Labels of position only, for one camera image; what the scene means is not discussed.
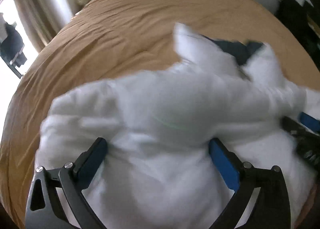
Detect white quilted puffer jacket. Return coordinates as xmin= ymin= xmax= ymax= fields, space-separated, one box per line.
xmin=35 ymin=24 xmax=319 ymax=228

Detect dark hanging clothes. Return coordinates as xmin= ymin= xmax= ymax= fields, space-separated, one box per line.
xmin=1 ymin=13 xmax=27 ymax=67

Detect black backpack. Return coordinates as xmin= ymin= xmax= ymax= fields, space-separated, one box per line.
xmin=275 ymin=0 xmax=310 ymax=46

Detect tan bed comforter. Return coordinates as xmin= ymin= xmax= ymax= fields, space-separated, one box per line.
xmin=1 ymin=0 xmax=319 ymax=228

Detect beige curtain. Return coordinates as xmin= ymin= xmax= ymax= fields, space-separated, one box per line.
xmin=14 ymin=0 xmax=73 ymax=52

